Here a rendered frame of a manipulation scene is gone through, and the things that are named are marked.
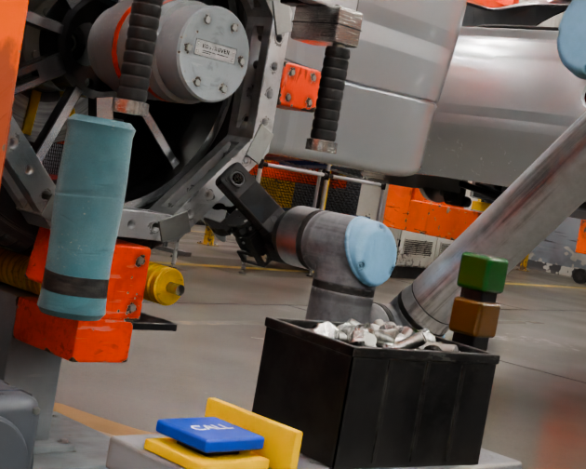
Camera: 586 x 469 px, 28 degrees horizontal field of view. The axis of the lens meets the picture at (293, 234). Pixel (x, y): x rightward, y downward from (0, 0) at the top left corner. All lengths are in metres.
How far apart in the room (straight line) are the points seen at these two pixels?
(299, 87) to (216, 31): 0.35
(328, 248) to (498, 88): 2.53
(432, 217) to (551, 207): 4.26
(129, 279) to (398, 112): 0.81
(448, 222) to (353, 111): 3.59
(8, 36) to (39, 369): 0.83
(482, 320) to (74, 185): 0.55
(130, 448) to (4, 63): 0.37
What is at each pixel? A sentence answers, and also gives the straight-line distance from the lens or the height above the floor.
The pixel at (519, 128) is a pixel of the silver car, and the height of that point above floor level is 0.99.
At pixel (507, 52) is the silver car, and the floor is 1.25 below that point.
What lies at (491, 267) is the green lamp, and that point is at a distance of 1.28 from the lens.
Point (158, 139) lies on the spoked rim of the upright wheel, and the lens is 1.84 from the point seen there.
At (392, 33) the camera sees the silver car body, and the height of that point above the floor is 1.01.
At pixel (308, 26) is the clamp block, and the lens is 1.67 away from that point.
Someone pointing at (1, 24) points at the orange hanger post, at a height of 0.80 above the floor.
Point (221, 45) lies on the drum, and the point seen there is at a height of 0.86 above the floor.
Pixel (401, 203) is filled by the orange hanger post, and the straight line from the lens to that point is 5.97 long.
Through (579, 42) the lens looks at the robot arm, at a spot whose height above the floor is 0.92.
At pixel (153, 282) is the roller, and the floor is 0.52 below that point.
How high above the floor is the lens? 0.71
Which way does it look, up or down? 3 degrees down
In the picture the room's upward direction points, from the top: 10 degrees clockwise
